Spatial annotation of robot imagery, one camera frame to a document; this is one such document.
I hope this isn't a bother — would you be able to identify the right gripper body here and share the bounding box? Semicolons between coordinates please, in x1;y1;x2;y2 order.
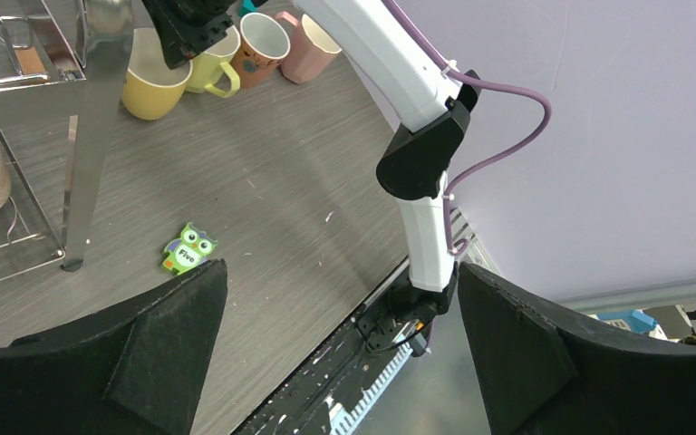
142;0;241;69

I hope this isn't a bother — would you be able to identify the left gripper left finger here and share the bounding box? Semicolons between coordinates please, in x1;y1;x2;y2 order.
0;260;228;434

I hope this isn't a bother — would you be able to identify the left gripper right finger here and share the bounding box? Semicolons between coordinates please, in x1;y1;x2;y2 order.
459;263;696;434

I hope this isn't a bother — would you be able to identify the lime green mug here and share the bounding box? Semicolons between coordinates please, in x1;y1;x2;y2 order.
186;25;241;99

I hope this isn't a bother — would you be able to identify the yellow cup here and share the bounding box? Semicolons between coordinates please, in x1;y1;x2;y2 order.
121;27;193;121

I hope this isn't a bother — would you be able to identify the salmon floral mug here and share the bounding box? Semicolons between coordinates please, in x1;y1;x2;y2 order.
231;13;291;89

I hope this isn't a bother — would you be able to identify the pink faceted mug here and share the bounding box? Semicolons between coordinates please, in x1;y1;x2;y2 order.
275;11;342;84

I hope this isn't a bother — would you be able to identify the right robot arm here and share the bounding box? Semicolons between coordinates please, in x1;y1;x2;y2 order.
296;1;479;320

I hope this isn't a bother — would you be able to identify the steel two-tier dish rack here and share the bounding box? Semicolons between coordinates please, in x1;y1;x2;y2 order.
0;1;133;282

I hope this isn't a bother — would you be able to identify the small teal block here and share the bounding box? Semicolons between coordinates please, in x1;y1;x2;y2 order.
237;0;258;17

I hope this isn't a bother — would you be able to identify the green owl toy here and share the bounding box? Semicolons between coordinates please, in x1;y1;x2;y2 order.
161;222;218;276

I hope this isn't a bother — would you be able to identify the small wooden block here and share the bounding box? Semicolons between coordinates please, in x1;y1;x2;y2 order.
14;47;46;75

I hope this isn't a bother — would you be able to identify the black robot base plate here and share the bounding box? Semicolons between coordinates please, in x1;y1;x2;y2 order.
235;300;436;434

